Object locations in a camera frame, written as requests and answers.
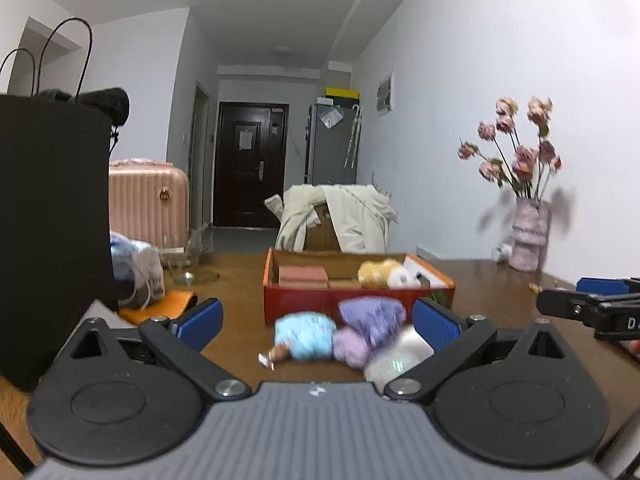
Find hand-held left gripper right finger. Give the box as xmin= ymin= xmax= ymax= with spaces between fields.
xmin=382 ymin=297 xmax=583 ymax=403

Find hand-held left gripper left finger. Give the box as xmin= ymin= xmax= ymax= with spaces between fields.
xmin=52 ymin=297 xmax=253 ymax=403

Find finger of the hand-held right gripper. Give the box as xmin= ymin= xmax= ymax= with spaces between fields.
xmin=536 ymin=287 xmax=601 ymax=330
xmin=576 ymin=276 xmax=640 ymax=297

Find white plush ball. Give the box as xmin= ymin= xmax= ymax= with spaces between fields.
xmin=363 ymin=325 xmax=437 ymax=386

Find light purple plush toy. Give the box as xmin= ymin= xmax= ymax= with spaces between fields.
xmin=332 ymin=330 xmax=377 ymax=369

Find blue plush toy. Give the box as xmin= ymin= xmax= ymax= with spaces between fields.
xmin=274 ymin=311 xmax=337 ymax=361

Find orange cardboard box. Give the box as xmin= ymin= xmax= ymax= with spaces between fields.
xmin=262 ymin=247 xmax=457 ymax=326

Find white plush toy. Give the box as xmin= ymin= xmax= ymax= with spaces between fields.
xmin=390 ymin=265 xmax=424 ymax=289

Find glass beaker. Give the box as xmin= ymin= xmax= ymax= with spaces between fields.
xmin=167 ymin=227 xmax=221 ymax=286

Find clear plastic bag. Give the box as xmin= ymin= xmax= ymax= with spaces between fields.
xmin=110 ymin=230 xmax=167 ymax=309

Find pink textured vase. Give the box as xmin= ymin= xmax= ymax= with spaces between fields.
xmin=507 ymin=197 xmax=551 ymax=274

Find candy wrapper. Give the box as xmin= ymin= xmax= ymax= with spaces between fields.
xmin=257 ymin=344 xmax=294 ymax=372

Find yellow plush toy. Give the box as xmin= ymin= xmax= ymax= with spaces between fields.
xmin=357 ymin=259 xmax=404 ymax=289

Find pink flat box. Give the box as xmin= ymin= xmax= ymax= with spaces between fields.
xmin=278 ymin=265 xmax=330 ymax=289

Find pink suitcase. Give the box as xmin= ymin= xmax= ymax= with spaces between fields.
xmin=109 ymin=158 xmax=191 ymax=252

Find dark entrance door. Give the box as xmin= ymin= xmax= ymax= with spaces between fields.
xmin=214 ymin=101 xmax=290 ymax=229

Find dried pink flowers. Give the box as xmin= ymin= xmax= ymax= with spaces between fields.
xmin=457 ymin=94 xmax=564 ymax=202

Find grey interior door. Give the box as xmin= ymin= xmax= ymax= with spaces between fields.
xmin=190 ymin=82 xmax=211 ymax=225

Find black paper bag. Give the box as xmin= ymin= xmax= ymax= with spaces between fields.
xmin=0 ymin=17 xmax=121 ymax=393

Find grey refrigerator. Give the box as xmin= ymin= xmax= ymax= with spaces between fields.
xmin=305 ymin=102 xmax=362 ymax=186

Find white umbrella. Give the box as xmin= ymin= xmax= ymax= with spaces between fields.
xmin=344 ymin=104 xmax=362 ymax=169

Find orange strap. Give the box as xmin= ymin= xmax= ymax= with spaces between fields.
xmin=119 ymin=289 xmax=200 ymax=326

